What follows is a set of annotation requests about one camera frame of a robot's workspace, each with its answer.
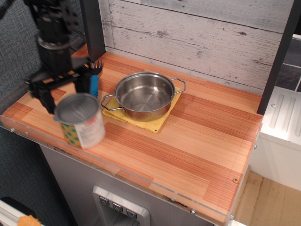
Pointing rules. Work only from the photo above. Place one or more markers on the black and orange object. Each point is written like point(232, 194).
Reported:
point(13, 213)

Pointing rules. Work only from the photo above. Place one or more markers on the stainless steel pot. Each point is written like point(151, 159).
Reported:
point(144, 96)

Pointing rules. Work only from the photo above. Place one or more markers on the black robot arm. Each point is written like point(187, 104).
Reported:
point(35, 50)

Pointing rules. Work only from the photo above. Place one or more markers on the blue handled toy fork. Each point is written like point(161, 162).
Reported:
point(96, 68)

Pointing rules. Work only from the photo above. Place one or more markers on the yellow cloth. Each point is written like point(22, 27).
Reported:
point(153, 126)

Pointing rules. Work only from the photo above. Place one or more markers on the black frame post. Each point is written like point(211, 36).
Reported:
point(280, 56)
point(93, 28)

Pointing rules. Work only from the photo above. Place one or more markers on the black right frame post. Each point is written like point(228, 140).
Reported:
point(280, 56)

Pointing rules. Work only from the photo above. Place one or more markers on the black left frame post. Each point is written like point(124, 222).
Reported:
point(93, 28)

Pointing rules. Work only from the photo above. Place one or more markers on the toy food can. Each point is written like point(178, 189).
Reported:
point(81, 120)

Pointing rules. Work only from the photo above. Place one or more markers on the white toy sink unit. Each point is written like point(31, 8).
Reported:
point(277, 151)

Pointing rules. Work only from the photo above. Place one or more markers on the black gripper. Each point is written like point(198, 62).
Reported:
point(56, 71)

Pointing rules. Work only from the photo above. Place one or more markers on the clear acrylic edge guard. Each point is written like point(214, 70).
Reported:
point(195, 162)

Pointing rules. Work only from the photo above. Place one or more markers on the grey cabinet with dispenser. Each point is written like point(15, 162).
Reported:
point(97, 199)

